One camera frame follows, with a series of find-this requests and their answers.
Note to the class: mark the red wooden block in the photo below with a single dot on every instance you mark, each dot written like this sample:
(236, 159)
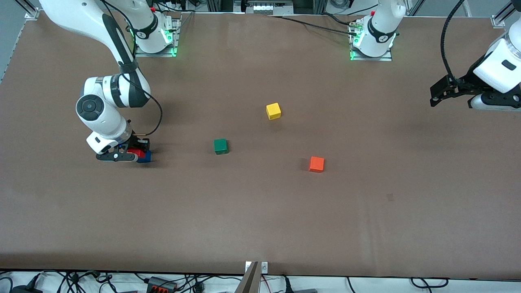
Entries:
(136, 153)

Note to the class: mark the aluminium frame post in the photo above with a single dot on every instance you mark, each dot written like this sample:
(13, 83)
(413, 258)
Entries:
(319, 6)
(220, 5)

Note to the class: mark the aluminium frame corner bracket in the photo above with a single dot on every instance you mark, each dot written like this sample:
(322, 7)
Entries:
(32, 14)
(497, 21)

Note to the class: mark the white terminal device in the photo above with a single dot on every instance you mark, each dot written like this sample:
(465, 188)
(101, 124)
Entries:
(268, 8)

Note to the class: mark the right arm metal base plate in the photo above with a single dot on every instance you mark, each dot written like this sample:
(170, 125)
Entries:
(154, 54)

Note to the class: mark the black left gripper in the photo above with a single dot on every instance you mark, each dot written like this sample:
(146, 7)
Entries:
(465, 82)

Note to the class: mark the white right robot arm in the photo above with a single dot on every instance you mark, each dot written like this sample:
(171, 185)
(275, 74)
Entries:
(101, 118)

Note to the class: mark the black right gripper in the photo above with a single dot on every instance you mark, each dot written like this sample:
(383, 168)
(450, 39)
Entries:
(135, 143)

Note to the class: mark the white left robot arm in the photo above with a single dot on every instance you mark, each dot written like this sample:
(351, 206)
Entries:
(498, 69)

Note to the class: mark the green wooden block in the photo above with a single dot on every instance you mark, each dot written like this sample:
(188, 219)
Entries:
(220, 146)

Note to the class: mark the small white bracket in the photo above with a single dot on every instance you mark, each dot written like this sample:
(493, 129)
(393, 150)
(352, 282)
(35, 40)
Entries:
(265, 267)

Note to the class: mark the grey metal post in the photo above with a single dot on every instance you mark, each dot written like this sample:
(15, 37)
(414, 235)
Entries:
(249, 280)

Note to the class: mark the black power adapter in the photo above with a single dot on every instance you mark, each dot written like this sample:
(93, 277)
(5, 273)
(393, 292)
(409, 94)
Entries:
(26, 289)

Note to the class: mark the blue wooden block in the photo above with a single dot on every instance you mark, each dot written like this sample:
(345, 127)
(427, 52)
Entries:
(145, 158)

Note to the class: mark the black plug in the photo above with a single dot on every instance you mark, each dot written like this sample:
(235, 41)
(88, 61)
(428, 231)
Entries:
(287, 287)

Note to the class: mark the orange wooden block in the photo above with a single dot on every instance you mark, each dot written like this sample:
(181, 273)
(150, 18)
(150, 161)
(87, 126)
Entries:
(316, 164)

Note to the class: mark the black orange power strip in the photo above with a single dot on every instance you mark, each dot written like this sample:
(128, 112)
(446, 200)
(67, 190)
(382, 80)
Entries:
(156, 283)

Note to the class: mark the yellow wooden block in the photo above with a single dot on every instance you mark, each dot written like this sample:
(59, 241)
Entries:
(273, 111)

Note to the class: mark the table cover sheet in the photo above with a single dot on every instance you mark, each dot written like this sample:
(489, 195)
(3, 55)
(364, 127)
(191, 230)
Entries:
(260, 224)

